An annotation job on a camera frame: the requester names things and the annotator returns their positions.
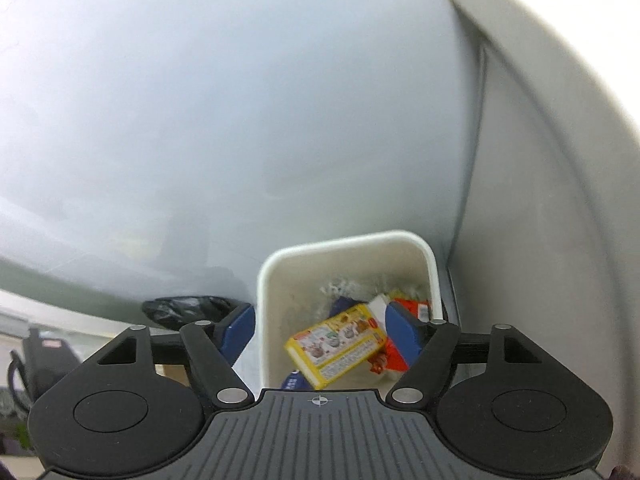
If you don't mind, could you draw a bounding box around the red snack packet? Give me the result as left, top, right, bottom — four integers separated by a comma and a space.
367, 294, 432, 376

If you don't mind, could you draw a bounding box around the black device red label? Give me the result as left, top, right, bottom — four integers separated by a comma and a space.
7, 327, 83, 406

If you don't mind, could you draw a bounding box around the black plastic bag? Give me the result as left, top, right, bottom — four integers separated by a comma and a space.
141, 296, 246, 331

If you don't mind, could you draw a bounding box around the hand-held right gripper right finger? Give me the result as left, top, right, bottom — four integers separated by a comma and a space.
384, 302, 546, 407

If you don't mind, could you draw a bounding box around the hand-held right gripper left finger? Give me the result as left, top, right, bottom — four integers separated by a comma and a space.
95, 302, 257, 407

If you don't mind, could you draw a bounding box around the yellow food box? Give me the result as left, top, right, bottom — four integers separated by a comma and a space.
284, 303, 388, 391

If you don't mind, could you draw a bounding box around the white plastic waste bin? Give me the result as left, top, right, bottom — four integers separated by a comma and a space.
256, 230, 443, 391

